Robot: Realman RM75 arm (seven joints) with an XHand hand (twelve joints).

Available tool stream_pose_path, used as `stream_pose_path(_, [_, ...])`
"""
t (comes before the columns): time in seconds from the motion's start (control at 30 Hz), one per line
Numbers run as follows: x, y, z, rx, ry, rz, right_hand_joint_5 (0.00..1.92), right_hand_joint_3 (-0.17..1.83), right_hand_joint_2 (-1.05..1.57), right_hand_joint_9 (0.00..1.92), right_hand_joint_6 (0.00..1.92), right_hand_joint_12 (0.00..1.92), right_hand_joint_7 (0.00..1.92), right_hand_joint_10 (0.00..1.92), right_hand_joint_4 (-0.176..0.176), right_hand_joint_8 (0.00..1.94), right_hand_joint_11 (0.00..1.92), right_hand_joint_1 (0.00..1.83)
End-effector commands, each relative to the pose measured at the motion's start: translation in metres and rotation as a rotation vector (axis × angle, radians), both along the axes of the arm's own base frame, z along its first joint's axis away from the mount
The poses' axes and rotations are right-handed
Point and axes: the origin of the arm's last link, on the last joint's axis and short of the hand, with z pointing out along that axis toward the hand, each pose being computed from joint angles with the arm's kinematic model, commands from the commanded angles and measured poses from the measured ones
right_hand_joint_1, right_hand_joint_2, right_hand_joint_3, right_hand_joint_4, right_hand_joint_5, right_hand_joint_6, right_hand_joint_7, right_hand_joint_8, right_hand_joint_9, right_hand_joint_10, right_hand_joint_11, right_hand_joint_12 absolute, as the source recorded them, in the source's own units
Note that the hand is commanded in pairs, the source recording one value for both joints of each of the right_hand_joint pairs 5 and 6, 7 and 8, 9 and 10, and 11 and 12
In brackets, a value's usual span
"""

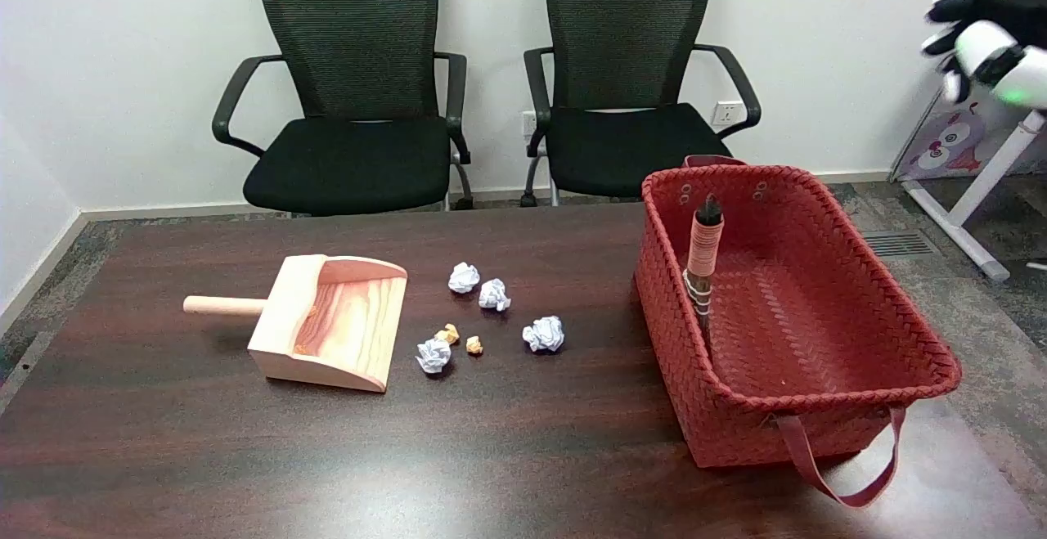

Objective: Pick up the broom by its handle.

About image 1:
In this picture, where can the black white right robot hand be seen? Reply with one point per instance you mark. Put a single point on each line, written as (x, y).
(994, 52)

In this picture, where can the small brown hand broom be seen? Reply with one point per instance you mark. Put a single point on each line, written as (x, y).
(704, 249)

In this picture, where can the floor vent grille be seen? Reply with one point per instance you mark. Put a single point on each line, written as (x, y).
(896, 244)

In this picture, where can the red woven basket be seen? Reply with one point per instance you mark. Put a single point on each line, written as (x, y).
(806, 318)

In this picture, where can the black mesh office chair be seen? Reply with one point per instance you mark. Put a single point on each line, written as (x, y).
(352, 154)
(622, 146)

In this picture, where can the white crumpled paper ball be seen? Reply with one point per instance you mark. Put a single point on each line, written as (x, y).
(464, 277)
(544, 334)
(494, 294)
(433, 355)

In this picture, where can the orange paper scrap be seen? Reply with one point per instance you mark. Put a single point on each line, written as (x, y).
(448, 333)
(474, 346)

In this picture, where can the wooden dustpan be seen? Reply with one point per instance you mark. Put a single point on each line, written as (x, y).
(343, 326)

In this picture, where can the white wall socket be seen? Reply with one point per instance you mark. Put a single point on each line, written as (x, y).
(726, 113)
(528, 123)

